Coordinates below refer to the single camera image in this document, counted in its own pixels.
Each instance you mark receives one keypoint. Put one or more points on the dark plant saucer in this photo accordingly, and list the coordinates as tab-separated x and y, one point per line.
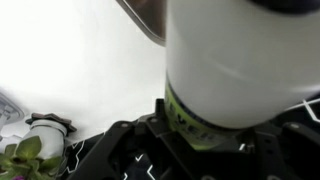
50	117

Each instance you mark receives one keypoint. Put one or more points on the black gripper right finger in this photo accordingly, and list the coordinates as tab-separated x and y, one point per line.
286	153

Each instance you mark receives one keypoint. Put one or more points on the tall green soap bottle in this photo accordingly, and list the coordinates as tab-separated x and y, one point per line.
233	66

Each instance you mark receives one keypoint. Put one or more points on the white plant pot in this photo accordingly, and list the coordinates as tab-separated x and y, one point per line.
50	136

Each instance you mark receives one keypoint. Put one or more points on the green succulent plant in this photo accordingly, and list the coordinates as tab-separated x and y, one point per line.
26	153

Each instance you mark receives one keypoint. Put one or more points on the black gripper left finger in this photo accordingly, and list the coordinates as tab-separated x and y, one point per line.
110	150

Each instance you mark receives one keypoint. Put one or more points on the stainless steel sink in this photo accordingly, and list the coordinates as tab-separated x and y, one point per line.
150	16

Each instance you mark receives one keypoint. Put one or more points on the dish drying rack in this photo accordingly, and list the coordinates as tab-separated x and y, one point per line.
8	111

